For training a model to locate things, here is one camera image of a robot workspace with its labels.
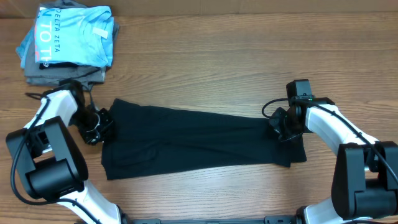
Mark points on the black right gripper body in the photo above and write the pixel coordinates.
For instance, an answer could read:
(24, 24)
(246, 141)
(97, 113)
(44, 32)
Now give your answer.
(277, 121)

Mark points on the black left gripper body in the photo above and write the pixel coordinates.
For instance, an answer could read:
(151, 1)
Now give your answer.
(91, 126)

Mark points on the black t-shirt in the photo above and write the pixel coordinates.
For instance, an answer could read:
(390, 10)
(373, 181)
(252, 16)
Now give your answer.
(151, 140)

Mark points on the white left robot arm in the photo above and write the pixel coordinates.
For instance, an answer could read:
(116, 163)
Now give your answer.
(47, 165)

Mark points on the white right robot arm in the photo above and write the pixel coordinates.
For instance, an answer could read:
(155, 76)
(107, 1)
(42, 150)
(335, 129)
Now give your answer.
(364, 187)

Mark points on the black folded shirt in stack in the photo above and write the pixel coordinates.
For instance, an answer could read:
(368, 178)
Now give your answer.
(43, 66)

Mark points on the light blue folded t-shirt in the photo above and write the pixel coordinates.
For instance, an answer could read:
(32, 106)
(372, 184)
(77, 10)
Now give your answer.
(82, 36)

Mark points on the blue folded shirt under stack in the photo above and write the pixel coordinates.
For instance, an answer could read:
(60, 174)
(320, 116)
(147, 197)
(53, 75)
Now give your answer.
(22, 49)

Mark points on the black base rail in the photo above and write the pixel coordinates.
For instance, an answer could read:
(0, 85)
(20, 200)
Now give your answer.
(214, 221)

